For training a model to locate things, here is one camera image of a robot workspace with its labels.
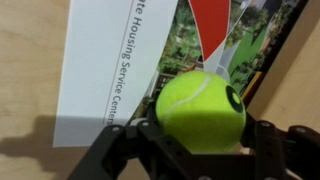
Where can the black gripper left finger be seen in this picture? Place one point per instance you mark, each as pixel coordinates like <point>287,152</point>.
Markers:
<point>133,153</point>

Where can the housing service brochure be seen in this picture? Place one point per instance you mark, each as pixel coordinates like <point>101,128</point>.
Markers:
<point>96,66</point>

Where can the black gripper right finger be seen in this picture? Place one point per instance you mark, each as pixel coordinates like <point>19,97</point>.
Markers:
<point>283,153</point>

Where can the yellow-green tennis ball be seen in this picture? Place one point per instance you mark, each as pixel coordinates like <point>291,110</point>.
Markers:
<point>200,113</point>

